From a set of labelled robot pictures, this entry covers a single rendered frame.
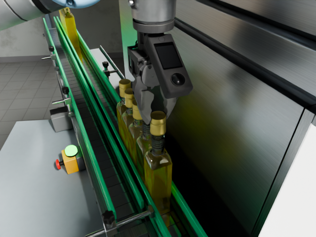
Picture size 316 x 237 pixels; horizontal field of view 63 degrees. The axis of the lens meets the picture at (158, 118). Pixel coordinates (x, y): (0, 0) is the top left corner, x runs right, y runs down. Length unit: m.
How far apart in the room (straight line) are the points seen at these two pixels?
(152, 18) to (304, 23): 0.22
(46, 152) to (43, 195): 0.23
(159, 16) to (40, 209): 0.77
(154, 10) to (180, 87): 0.13
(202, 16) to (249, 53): 0.15
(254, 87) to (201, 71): 0.16
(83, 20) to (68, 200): 2.91
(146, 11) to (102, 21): 3.19
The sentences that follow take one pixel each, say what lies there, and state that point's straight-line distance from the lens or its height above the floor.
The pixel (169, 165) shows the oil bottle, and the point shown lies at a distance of 0.62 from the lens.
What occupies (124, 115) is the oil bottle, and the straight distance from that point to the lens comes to 0.73.
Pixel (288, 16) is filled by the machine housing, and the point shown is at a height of 1.41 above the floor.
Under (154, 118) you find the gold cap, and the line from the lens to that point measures 0.53.
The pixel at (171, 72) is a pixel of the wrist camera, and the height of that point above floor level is 1.33.
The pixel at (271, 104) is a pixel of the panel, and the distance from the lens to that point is 0.44.
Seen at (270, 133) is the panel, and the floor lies 1.25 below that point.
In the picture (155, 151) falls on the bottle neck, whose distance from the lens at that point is 0.59.
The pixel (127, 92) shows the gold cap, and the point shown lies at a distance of 0.69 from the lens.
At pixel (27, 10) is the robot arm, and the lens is 0.31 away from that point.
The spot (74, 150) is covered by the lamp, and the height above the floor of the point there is 0.85.
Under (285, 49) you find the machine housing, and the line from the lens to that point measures 0.42.
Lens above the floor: 1.52
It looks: 37 degrees down
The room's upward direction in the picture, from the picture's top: straight up
